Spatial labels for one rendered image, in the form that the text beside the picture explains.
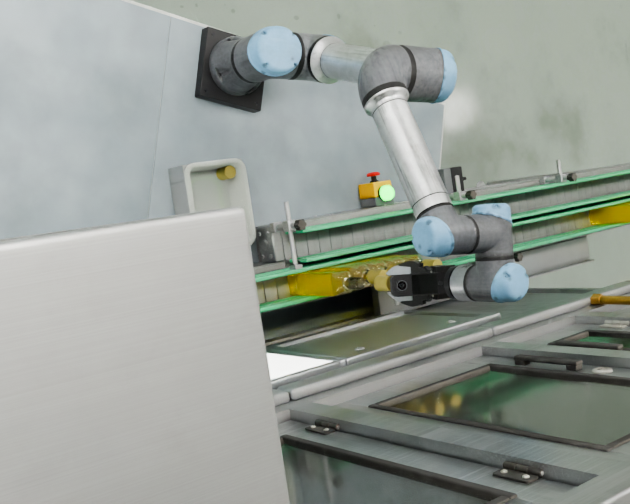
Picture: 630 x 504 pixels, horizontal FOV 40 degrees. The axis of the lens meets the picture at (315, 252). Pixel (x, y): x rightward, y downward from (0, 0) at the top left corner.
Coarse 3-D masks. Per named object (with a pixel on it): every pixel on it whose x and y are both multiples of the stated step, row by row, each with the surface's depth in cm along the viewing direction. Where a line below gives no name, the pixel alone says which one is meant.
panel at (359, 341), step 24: (408, 312) 224; (432, 312) 217; (456, 312) 211; (480, 312) 206; (312, 336) 208; (336, 336) 206; (360, 336) 202; (384, 336) 197; (408, 336) 189; (432, 336) 189; (336, 360) 175; (360, 360) 177
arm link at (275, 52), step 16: (256, 32) 206; (272, 32) 204; (288, 32) 206; (240, 48) 210; (256, 48) 203; (272, 48) 204; (288, 48) 206; (304, 48) 210; (240, 64) 210; (256, 64) 205; (272, 64) 204; (288, 64) 206; (256, 80) 213
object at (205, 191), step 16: (224, 160) 214; (240, 160) 217; (192, 176) 217; (208, 176) 220; (240, 176) 219; (192, 192) 217; (208, 192) 220; (224, 192) 222; (240, 192) 220; (192, 208) 209; (208, 208) 220
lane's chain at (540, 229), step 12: (564, 216) 286; (576, 216) 290; (588, 216) 293; (516, 228) 272; (528, 228) 275; (540, 228) 278; (552, 228) 282; (564, 228) 286; (576, 228) 289; (516, 240) 272; (528, 240) 275; (396, 252) 242; (408, 252) 245; (264, 288) 216; (276, 288) 218; (288, 288) 220; (264, 300) 216
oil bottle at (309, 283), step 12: (288, 276) 219; (300, 276) 215; (312, 276) 211; (324, 276) 207; (336, 276) 204; (348, 276) 205; (300, 288) 216; (312, 288) 211; (324, 288) 207; (336, 288) 204
